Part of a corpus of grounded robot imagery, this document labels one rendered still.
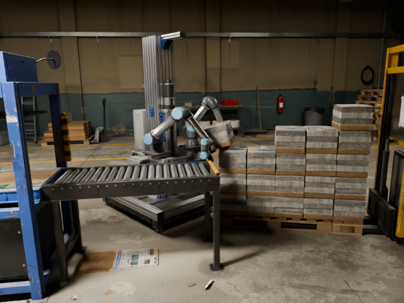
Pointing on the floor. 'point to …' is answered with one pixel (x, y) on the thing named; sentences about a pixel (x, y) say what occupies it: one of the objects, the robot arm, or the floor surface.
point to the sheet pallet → (76, 133)
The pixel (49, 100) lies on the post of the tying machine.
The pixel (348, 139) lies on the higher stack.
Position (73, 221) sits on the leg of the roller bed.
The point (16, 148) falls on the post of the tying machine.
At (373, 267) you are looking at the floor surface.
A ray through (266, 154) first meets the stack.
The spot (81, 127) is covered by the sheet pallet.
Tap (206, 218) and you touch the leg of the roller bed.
